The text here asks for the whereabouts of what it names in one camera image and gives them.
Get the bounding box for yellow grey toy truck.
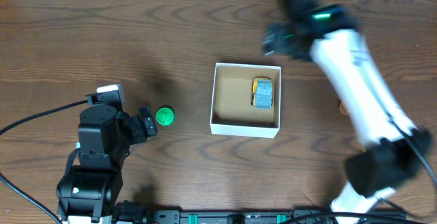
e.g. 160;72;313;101
251;77;274;109

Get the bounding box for brown plush bear toy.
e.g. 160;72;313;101
339;100;348;115

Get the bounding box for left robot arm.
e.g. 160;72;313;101
56;104;157;223

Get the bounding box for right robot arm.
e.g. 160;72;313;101
263;0;436;223

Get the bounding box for green round disc toy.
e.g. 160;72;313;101
156;107;175;126

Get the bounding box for white cardboard box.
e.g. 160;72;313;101
210;63;281;139

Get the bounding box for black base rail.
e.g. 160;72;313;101
112;201;408;224

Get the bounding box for left black cable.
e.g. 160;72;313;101
0;100;89;224

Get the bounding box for black cable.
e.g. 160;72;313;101
0;100;89;224
279;114;437;224

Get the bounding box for right black cable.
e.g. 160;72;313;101
279;114;437;224

